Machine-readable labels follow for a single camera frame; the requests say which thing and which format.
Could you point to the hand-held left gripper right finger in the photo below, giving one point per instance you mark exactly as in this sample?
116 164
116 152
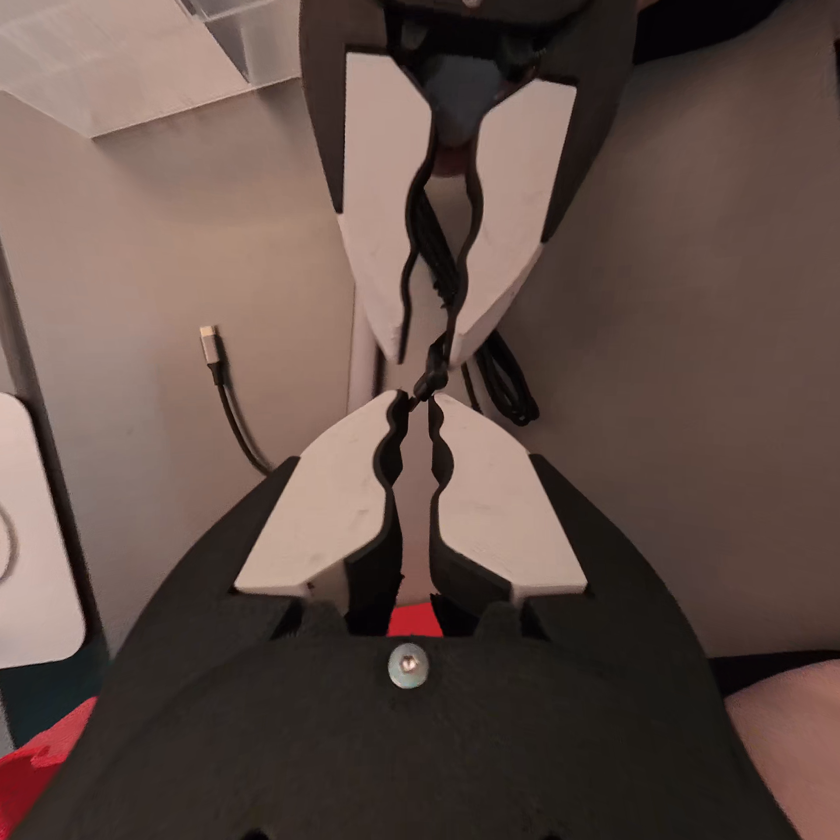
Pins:
505 518

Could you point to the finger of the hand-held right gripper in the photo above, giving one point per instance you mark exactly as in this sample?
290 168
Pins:
380 197
518 197

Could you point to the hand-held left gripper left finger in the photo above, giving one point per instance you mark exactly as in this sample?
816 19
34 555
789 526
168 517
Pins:
328 518

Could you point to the clear plastic bin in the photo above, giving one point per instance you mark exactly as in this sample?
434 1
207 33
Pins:
98 65

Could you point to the red plastic bin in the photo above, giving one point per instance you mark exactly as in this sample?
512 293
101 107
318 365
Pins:
26 787

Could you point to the white monitor stand base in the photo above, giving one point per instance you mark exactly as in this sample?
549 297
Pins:
33 525

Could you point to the black desk mat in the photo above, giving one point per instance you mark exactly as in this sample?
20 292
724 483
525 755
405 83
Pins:
39 695

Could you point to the person's bare leg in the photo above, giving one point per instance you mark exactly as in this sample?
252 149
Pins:
787 754

